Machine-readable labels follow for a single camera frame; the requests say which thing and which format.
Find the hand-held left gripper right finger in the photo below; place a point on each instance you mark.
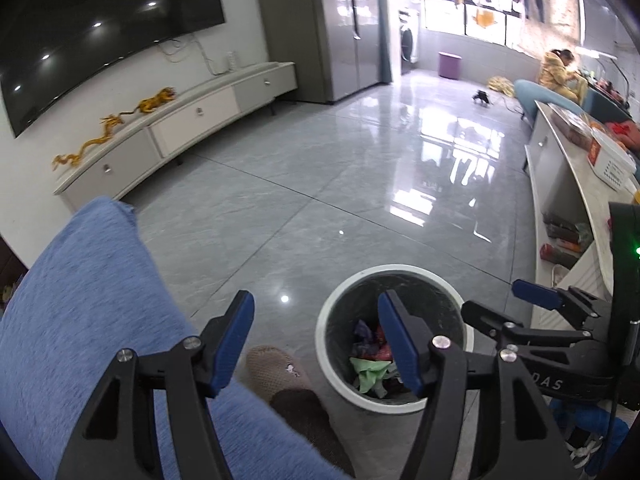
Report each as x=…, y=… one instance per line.
x=397, y=340

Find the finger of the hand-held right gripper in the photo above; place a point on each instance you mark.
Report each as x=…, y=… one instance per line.
x=537, y=294
x=482, y=315

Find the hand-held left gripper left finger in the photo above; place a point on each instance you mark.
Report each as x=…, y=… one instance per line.
x=232, y=340

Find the red snack wrapper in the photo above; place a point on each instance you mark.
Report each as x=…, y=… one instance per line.
x=384, y=347

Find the purple wrapper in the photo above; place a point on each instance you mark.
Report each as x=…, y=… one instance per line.
x=362, y=335

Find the white round trash bin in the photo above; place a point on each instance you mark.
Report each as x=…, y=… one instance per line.
x=340, y=300

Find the beige knit slipper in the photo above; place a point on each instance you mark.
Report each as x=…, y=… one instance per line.
x=272, y=370

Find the blue white patterned clothing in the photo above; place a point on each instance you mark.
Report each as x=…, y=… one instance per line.
x=590, y=425

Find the brown fuzzy slipper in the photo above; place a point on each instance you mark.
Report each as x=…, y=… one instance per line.
x=310, y=425

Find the white coffee table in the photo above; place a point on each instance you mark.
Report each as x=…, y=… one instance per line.
x=560, y=170

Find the white plastic basket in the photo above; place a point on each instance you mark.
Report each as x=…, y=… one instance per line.
x=612, y=162

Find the snack tray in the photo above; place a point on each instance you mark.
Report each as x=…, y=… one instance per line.
x=575, y=125

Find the red cloth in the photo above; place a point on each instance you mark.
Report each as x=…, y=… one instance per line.
x=625, y=132

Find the blue sofa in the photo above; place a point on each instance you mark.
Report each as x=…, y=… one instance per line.
x=530, y=92

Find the small black floor object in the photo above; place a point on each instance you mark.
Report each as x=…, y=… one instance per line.
x=482, y=96

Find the yellow cloth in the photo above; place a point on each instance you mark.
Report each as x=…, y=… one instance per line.
x=500, y=85

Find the white television cabinet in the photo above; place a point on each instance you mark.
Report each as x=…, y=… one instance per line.
x=200, y=115

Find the golden dragon figurine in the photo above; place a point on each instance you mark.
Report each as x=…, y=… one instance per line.
x=90, y=145

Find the purple stool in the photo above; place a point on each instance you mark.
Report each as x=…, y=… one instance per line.
x=450, y=66

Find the golden tiger figurine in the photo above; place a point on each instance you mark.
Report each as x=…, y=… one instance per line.
x=152, y=101

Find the white power strip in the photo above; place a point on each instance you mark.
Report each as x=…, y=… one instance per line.
x=231, y=59

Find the white washing machine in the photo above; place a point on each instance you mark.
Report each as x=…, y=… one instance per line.
x=409, y=37

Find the grey tall refrigerator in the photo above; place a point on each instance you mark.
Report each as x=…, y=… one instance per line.
x=345, y=25

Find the black wall television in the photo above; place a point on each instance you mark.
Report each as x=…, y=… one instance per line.
x=100, y=25

